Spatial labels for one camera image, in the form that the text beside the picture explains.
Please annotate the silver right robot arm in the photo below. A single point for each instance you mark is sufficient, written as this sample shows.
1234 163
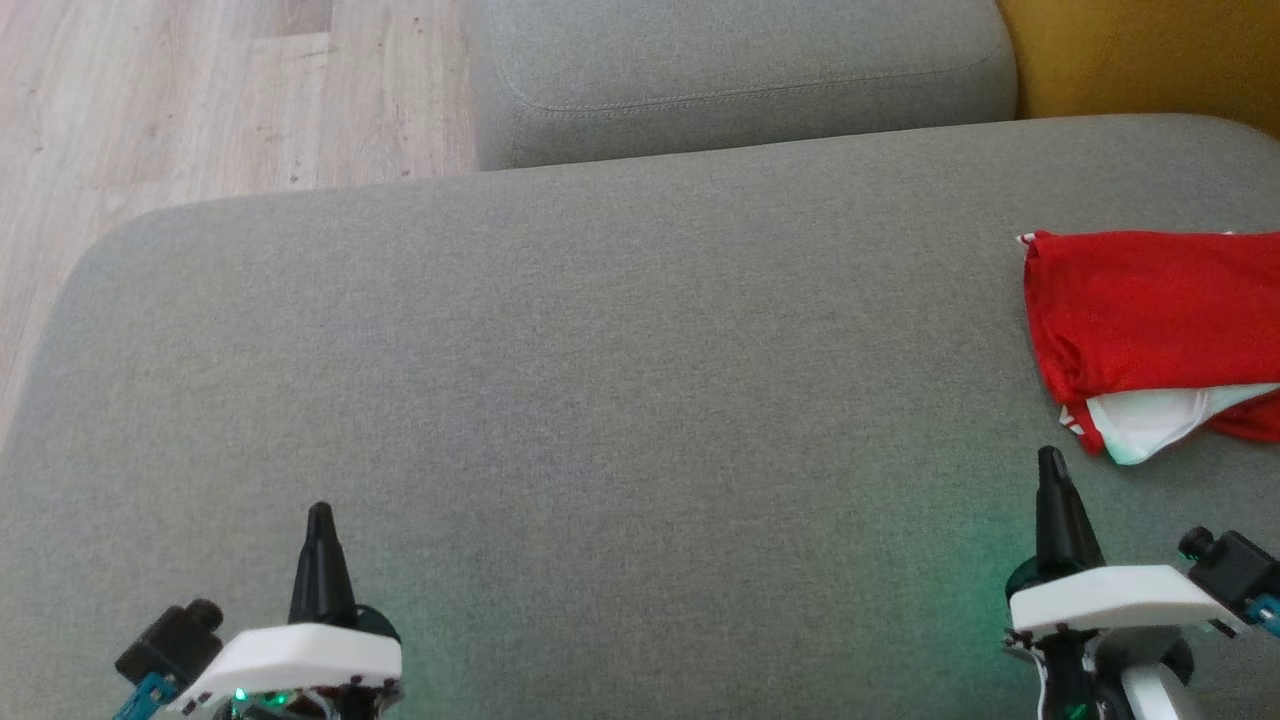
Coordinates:
1150 695

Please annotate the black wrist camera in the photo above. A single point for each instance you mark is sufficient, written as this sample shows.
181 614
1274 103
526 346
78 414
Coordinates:
1235 570
170 640

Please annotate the large grey sofa seat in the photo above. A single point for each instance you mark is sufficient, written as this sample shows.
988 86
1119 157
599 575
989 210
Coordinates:
600 400

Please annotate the small grey sofa cushion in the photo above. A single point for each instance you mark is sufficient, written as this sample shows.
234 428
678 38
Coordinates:
750 60

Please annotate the yellow sofa cushion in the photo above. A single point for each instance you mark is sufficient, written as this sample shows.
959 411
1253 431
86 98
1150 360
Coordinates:
1150 50

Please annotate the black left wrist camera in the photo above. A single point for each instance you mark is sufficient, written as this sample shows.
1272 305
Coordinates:
170 640

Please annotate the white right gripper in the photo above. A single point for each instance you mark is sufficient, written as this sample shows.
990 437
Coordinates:
1100 600

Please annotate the red Bulls 23 jersey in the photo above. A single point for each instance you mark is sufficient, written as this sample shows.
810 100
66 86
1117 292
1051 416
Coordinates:
1150 300

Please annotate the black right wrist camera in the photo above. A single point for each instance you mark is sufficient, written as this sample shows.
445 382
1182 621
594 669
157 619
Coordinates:
1235 570

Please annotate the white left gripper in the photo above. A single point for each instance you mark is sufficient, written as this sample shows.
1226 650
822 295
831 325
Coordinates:
300 660

